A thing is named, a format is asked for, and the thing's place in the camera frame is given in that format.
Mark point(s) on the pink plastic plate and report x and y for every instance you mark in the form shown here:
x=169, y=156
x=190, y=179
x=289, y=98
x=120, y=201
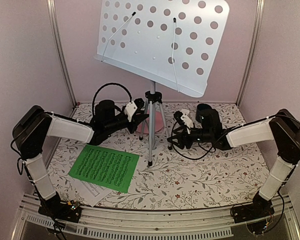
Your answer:
x=159, y=125

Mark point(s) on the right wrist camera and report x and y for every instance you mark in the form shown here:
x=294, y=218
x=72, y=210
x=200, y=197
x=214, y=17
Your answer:
x=183, y=119

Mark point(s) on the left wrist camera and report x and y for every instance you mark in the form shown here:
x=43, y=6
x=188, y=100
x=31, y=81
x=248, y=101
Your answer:
x=132, y=107

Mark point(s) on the aluminium frame post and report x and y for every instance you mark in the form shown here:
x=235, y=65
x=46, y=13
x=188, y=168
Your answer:
x=252, y=49
x=52, y=13

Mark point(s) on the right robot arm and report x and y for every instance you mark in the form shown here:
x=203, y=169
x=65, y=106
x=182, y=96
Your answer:
x=282, y=128

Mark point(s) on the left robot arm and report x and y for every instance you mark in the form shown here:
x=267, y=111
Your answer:
x=30, y=133

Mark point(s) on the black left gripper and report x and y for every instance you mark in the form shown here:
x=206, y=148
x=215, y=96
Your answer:
x=136, y=119

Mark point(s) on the white sheet music paper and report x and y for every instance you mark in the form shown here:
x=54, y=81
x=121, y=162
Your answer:
x=91, y=193

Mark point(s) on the right aluminium frame post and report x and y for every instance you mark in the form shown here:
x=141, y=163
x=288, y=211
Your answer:
x=252, y=49

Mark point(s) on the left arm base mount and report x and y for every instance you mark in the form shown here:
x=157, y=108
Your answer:
x=60, y=211

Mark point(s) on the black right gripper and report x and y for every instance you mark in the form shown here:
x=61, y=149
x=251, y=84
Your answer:
x=182, y=136

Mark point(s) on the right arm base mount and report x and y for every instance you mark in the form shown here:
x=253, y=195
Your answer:
x=257, y=216

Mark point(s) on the green sheet music paper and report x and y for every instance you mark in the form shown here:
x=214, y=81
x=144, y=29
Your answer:
x=105, y=167

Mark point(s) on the dark blue cup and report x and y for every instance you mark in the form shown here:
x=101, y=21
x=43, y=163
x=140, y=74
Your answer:
x=201, y=107

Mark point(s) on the front aluminium rail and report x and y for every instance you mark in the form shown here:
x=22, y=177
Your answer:
x=100, y=223

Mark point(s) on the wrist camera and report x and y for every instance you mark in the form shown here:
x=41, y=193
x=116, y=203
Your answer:
x=132, y=107
x=183, y=119

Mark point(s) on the left aluminium frame post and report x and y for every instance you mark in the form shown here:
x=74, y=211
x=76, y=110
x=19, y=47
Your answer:
x=52, y=13

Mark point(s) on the grey perforated music stand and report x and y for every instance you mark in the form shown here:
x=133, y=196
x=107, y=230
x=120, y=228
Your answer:
x=170, y=42

